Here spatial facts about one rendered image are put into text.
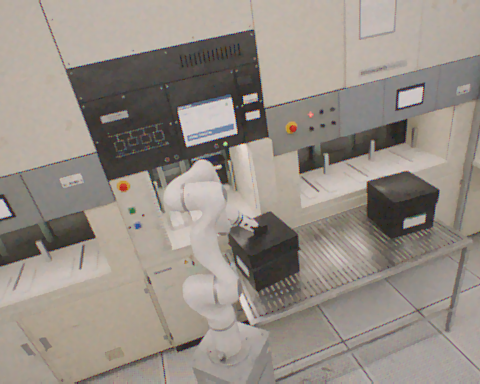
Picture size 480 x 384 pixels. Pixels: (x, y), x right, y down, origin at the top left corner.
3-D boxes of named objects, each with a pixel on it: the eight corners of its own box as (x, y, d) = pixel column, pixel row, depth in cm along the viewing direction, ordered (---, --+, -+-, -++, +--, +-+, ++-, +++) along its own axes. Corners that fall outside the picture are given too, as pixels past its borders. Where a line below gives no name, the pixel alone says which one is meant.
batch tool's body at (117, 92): (177, 358, 238) (64, 71, 142) (161, 274, 319) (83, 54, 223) (292, 315, 254) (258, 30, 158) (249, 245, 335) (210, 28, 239)
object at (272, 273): (234, 263, 200) (229, 240, 192) (274, 245, 209) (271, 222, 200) (256, 292, 178) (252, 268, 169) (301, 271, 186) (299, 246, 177)
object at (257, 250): (252, 272, 169) (248, 252, 163) (227, 243, 193) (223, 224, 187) (301, 249, 178) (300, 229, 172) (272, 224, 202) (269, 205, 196)
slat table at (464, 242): (269, 411, 198) (251, 325, 161) (237, 332, 249) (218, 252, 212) (451, 331, 222) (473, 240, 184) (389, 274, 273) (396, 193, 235)
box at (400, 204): (391, 240, 195) (394, 203, 183) (364, 215, 220) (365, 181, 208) (435, 227, 198) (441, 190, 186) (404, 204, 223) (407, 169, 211)
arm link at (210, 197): (206, 293, 143) (245, 291, 140) (200, 311, 131) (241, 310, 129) (184, 179, 127) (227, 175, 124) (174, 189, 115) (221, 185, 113)
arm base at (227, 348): (238, 373, 141) (230, 345, 132) (200, 358, 150) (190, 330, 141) (257, 336, 155) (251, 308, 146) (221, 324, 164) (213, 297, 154)
